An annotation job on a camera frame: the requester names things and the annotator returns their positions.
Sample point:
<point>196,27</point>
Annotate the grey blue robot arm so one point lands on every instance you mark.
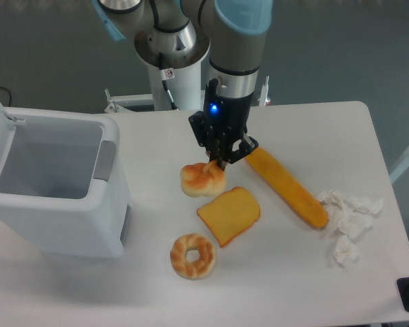
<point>211,49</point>

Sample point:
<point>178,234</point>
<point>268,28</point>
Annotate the crumpled white tissue paper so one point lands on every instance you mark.
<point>350,218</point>

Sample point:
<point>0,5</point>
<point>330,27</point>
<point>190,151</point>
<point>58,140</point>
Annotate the ring shaped bread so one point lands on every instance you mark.
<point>193,256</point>

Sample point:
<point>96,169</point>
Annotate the round knotted bread roll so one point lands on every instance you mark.
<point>202,179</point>

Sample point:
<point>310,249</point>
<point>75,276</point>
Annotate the long orange baguette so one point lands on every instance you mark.
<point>300,200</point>

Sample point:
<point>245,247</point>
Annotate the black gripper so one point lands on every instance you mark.
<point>221,126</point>

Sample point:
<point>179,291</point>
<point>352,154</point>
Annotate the toast bread slice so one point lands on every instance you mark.
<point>230,214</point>

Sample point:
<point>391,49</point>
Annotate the white trash can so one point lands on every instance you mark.
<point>62,186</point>

